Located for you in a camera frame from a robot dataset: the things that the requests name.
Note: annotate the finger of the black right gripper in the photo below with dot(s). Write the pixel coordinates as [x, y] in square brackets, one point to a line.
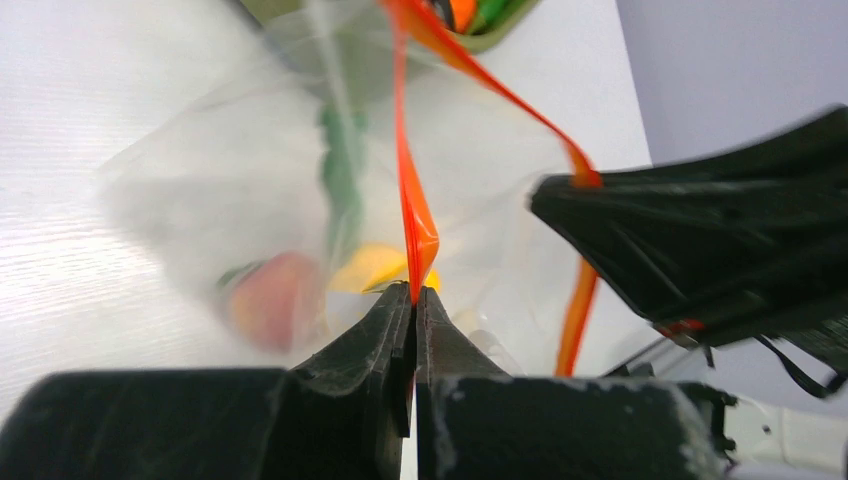
[752, 241]

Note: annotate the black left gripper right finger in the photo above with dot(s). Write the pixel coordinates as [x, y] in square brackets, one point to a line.
[474, 421]

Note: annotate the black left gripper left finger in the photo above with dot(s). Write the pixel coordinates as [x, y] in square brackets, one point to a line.
[341, 414]

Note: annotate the pink toy peach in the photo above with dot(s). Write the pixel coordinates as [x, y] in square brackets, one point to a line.
[277, 304]

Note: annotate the yellow toy bell pepper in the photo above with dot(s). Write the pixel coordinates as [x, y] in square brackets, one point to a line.
[371, 268]

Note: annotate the clear zip bag orange zipper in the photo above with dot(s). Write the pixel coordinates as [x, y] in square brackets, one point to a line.
[235, 179]

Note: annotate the green toy chili pepper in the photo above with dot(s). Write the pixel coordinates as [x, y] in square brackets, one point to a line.
[342, 168]

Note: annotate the orange toy carrot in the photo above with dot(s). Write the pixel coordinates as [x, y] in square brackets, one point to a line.
[461, 14]

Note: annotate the olive green plastic bin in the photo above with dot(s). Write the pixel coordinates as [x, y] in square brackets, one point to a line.
[316, 45]

